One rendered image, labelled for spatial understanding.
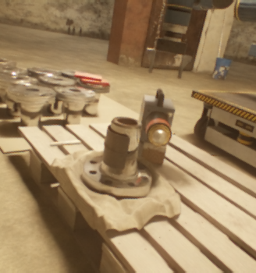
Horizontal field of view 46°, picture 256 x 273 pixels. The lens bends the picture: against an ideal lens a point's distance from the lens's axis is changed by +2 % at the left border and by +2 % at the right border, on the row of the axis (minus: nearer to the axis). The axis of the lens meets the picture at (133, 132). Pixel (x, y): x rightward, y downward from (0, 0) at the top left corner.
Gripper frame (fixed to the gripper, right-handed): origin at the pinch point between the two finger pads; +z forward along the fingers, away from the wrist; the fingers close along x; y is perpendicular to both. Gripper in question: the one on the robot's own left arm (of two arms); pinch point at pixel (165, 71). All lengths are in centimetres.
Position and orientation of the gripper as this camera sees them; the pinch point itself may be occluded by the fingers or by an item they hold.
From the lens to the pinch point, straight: 139.2
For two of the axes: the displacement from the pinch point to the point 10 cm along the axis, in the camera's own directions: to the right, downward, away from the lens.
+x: 9.8, 1.7, 0.4
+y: -0.2, 3.4, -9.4
